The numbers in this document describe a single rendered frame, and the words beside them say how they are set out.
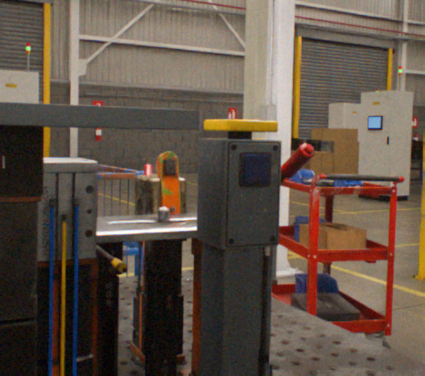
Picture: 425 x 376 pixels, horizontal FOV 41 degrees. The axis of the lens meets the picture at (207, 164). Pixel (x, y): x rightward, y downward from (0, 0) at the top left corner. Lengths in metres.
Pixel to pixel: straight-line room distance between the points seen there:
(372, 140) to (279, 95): 6.52
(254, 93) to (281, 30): 3.20
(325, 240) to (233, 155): 2.34
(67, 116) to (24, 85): 8.44
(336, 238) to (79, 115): 2.51
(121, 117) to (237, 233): 0.18
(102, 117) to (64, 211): 0.22
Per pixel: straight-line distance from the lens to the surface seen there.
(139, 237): 0.84
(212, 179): 0.60
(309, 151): 0.68
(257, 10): 8.06
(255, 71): 7.93
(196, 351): 1.07
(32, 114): 0.48
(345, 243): 2.97
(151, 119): 0.50
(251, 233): 0.59
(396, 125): 10.90
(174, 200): 1.08
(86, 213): 0.69
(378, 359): 1.27
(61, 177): 0.68
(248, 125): 0.59
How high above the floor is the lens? 1.14
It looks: 3 degrees down
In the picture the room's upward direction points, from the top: 1 degrees clockwise
